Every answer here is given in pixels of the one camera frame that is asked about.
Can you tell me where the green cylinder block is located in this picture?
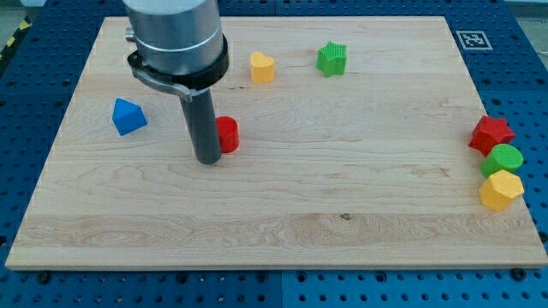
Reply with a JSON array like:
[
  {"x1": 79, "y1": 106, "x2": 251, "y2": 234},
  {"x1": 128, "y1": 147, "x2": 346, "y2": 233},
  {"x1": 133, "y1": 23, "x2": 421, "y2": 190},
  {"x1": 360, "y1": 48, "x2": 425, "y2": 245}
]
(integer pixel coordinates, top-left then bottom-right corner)
[{"x1": 480, "y1": 144, "x2": 524, "y2": 178}]

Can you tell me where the red star block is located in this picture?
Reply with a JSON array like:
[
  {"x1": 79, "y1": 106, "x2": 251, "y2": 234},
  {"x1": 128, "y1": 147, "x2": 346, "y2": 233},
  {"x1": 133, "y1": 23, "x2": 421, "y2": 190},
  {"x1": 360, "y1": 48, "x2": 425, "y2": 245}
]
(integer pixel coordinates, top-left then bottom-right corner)
[{"x1": 468, "y1": 115, "x2": 515, "y2": 157}]

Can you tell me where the black clamp ring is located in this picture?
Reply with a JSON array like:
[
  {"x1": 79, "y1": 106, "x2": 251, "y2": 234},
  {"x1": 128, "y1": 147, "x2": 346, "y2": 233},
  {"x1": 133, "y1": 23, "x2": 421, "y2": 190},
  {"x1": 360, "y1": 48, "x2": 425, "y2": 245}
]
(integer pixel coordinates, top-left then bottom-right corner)
[{"x1": 127, "y1": 33, "x2": 230, "y2": 104}]

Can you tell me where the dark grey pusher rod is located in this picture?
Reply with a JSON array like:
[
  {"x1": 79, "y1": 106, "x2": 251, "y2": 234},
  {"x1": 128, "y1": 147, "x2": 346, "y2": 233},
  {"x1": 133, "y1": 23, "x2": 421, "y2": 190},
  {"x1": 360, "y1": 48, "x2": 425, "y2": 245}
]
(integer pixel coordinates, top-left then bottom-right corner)
[{"x1": 181, "y1": 89, "x2": 222, "y2": 165}]

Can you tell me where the yellow hexagon block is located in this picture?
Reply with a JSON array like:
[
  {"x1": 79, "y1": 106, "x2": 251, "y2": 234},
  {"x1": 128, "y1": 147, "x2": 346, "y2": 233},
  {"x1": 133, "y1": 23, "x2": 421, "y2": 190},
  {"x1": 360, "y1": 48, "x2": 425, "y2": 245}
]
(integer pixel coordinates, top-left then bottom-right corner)
[{"x1": 479, "y1": 169, "x2": 525, "y2": 212}]

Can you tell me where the wooden board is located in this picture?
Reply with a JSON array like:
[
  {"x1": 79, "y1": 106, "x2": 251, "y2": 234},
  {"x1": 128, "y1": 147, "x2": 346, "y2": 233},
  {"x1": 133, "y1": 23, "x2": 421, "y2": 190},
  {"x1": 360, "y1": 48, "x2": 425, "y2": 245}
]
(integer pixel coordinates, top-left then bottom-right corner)
[{"x1": 6, "y1": 16, "x2": 547, "y2": 271}]

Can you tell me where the red cylinder block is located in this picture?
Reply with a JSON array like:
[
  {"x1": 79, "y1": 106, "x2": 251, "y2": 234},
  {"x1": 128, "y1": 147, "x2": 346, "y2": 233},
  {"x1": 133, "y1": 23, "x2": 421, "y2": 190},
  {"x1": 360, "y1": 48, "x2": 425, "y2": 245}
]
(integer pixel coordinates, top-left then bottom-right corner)
[{"x1": 216, "y1": 115, "x2": 240, "y2": 153}]

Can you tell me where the green star block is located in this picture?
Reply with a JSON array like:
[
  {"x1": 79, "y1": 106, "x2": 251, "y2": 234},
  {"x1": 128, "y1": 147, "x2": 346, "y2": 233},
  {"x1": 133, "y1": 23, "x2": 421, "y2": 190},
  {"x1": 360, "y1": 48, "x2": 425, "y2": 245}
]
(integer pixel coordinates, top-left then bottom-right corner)
[{"x1": 316, "y1": 41, "x2": 347, "y2": 78}]

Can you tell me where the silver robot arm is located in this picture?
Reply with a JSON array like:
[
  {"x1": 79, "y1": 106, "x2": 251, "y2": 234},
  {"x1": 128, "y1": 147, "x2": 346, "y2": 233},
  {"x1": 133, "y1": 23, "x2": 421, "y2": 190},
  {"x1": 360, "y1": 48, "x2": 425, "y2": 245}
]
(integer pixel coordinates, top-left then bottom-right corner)
[{"x1": 123, "y1": 0, "x2": 223, "y2": 75}]

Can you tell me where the blue pentagon block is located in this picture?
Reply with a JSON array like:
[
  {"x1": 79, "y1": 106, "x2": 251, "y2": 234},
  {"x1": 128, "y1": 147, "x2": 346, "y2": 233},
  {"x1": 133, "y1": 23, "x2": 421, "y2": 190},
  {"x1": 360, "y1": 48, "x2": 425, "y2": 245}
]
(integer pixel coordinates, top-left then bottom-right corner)
[{"x1": 111, "y1": 98, "x2": 147, "y2": 136}]

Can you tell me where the yellow heart block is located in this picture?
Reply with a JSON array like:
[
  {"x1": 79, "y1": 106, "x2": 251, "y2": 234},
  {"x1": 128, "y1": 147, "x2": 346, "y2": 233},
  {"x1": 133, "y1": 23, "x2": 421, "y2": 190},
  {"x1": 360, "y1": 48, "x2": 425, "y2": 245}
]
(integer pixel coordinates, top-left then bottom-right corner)
[{"x1": 250, "y1": 51, "x2": 275, "y2": 84}]

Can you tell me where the white fiducial marker tag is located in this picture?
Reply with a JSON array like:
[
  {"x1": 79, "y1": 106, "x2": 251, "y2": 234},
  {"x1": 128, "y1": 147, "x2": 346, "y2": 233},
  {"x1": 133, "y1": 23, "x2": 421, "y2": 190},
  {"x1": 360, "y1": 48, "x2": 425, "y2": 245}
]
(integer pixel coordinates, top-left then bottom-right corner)
[{"x1": 456, "y1": 30, "x2": 492, "y2": 50}]

